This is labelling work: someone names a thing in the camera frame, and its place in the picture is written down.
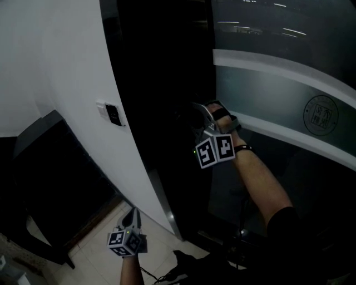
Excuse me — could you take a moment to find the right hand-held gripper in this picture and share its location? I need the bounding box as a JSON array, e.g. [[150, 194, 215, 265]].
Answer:
[[191, 103, 241, 169]]

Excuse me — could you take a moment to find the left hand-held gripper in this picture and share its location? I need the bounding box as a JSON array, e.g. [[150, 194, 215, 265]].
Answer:
[[107, 207, 147, 257]]

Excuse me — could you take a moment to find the black exit button panel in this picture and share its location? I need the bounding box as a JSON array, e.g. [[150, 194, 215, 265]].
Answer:
[[105, 103, 123, 127]]

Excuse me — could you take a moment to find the white wall light switch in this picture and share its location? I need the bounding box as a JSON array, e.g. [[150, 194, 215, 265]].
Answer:
[[96, 100, 111, 120]]

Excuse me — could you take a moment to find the person's left forearm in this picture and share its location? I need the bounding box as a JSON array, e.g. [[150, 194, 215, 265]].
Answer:
[[119, 254, 145, 285]]

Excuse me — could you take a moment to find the person's right forearm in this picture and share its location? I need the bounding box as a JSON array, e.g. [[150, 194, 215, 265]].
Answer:
[[230, 130, 294, 229]]

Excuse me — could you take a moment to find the striped glass door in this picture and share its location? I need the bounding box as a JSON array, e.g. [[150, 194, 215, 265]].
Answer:
[[207, 0, 356, 243]]

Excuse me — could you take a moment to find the person's right hand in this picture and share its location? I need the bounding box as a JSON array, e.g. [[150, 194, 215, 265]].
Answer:
[[207, 103, 248, 148]]

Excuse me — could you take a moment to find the black wooden cabinet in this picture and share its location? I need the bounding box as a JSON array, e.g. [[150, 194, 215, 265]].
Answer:
[[0, 110, 123, 269]]

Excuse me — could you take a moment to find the floral patterned counter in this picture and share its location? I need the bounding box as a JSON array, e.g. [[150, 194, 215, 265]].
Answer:
[[0, 232, 42, 285]]

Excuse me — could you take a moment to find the person's black clothing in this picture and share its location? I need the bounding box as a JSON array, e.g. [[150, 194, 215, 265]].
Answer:
[[155, 207, 356, 285]]

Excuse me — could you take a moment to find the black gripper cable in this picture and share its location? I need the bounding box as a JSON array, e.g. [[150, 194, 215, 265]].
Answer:
[[139, 267, 179, 283]]

